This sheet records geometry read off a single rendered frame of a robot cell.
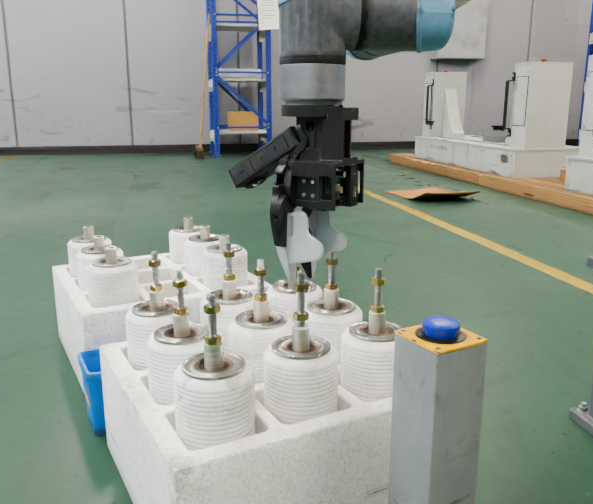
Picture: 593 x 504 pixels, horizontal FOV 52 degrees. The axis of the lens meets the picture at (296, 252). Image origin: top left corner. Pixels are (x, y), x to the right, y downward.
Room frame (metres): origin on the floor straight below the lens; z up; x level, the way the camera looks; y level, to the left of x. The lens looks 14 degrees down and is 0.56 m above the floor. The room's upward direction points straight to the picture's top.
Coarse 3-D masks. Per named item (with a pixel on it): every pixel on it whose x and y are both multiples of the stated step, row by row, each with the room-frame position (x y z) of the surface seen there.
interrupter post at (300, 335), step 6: (294, 324) 0.73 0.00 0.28; (306, 324) 0.73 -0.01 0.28; (294, 330) 0.72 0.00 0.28; (300, 330) 0.72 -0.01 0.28; (306, 330) 0.72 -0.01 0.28; (294, 336) 0.72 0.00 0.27; (300, 336) 0.72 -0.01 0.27; (306, 336) 0.72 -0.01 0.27; (294, 342) 0.72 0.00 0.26; (300, 342) 0.72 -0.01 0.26; (306, 342) 0.72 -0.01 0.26; (294, 348) 0.72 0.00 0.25; (300, 348) 0.72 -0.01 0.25; (306, 348) 0.72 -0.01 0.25
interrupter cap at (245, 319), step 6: (246, 312) 0.86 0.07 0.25; (252, 312) 0.86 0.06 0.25; (270, 312) 0.86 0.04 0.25; (276, 312) 0.86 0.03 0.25; (282, 312) 0.85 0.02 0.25; (240, 318) 0.83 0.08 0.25; (246, 318) 0.83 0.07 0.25; (252, 318) 0.84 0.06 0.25; (270, 318) 0.84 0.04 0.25; (276, 318) 0.83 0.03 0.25; (282, 318) 0.83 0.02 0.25; (240, 324) 0.81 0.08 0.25; (246, 324) 0.80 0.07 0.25; (252, 324) 0.81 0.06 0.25; (258, 324) 0.81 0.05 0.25; (264, 324) 0.81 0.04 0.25; (270, 324) 0.81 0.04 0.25; (276, 324) 0.80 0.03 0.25; (282, 324) 0.81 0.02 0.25
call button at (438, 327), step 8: (424, 320) 0.62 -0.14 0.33; (432, 320) 0.61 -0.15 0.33; (440, 320) 0.61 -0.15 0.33; (448, 320) 0.61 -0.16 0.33; (456, 320) 0.62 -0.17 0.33; (424, 328) 0.61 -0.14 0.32; (432, 328) 0.60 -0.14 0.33; (440, 328) 0.60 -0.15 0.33; (448, 328) 0.60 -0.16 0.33; (456, 328) 0.60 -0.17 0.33; (432, 336) 0.60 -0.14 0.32; (440, 336) 0.60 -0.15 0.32; (448, 336) 0.60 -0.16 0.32
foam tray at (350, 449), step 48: (144, 384) 0.80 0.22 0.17; (144, 432) 0.67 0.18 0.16; (288, 432) 0.65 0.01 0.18; (336, 432) 0.66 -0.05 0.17; (384, 432) 0.70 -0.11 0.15; (144, 480) 0.69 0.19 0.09; (192, 480) 0.58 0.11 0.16; (240, 480) 0.60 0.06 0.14; (288, 480) 0.63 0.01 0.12; (336, 480) 0.67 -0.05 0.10; (384, 480) 0.70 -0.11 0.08
